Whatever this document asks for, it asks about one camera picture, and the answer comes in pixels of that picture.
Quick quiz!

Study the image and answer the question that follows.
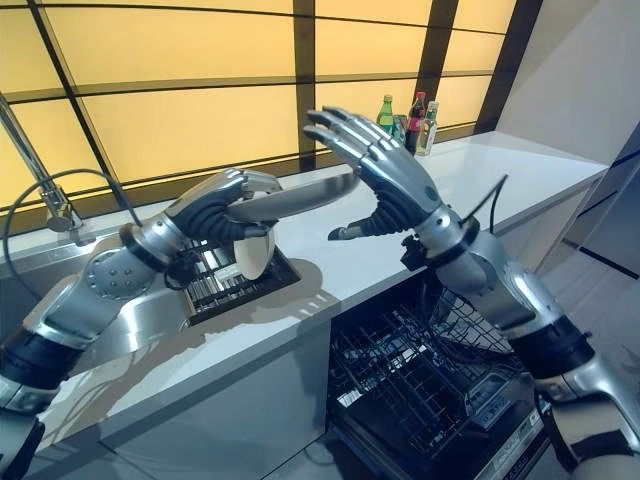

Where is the black dishwasher wire rack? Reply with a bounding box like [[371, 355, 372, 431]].
[[331, 279, 526, 459]]

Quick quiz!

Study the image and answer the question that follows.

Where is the dark cola bottle red cap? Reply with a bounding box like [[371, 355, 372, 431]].
[[403, 91, 429, 155]]

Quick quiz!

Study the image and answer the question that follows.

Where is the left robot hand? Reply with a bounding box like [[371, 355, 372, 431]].
[[162, 168, 283, 254]]

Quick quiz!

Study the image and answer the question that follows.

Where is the chrome sink faucet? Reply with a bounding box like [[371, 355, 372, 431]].
[[0, 93, 87, 246]]

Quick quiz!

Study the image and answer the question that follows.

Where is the steel kitchen sink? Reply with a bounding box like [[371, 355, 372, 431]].
[[0, 219, 321, 391]]

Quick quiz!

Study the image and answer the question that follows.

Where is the white oval plate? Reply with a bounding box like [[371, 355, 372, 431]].
[[233, 230, 276, 282]]

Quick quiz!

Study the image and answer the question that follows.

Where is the black dish drying rack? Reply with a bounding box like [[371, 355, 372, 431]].
[[175, 238, 302, 326]]

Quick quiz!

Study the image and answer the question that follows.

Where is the clear glass oil bottle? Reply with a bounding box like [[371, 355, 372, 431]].
[[414, 100, 440, 157]]

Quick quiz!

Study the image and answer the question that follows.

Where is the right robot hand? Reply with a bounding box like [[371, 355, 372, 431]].
[[302, 105, 447, 244]]

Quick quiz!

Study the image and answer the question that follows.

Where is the green plastic bottle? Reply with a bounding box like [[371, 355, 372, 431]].
[[375, 94, 397, 135]]

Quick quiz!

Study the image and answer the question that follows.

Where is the grey round plate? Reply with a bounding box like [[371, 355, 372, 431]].
[[222, 167, 362, 224]]

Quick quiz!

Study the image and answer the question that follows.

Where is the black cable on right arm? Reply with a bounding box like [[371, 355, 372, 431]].
[[459, 173, 509, 236]]

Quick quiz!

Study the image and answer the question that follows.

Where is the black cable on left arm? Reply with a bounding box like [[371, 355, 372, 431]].
[[0, 168, 146, 286]]

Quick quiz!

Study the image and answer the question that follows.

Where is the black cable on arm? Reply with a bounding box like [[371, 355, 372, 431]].
[[0, 168, 146, 286], [459, 173, 509, 236]]

